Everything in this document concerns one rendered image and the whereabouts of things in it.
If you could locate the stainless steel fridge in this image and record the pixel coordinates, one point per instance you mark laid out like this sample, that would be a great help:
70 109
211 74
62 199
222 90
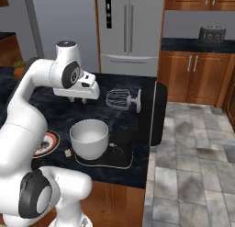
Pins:
131 31

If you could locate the wooden base cupboards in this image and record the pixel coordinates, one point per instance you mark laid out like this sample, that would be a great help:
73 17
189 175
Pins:
195 77

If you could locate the wooden island cupboard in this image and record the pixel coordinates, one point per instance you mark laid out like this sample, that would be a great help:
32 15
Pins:
116 206

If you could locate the red-rimmed patterned plate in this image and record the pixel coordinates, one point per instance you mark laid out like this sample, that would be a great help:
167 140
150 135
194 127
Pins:
52 141

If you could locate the white mixer bowl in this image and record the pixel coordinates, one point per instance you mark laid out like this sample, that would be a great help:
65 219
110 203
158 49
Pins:
89 140

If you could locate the small tan sugar cube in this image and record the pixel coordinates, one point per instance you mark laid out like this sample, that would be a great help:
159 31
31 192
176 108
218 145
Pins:
68 153

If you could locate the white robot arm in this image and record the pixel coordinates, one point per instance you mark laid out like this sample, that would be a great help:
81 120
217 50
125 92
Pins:
21 135

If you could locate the wooden side cupboard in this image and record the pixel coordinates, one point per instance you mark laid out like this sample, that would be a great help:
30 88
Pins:
230 105

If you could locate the black stand mixer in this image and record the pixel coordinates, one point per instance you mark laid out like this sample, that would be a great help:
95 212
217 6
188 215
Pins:
158 114

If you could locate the wooden corner base cupboard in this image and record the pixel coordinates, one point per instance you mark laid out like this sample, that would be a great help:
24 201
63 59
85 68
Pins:
9 50

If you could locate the wooden wall cupboards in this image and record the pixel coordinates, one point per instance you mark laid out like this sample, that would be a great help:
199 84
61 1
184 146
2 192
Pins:
195 0

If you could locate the dark grey toaster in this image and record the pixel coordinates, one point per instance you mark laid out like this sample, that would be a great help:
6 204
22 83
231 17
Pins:
212 35

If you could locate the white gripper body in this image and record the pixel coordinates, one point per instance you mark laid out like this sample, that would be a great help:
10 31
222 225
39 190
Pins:
76 92

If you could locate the silver mixer switch lever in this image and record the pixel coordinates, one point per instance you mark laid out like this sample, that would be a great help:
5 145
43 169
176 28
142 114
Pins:
113 145

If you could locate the potted green plant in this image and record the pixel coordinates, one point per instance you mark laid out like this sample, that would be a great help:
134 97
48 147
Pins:
19 68

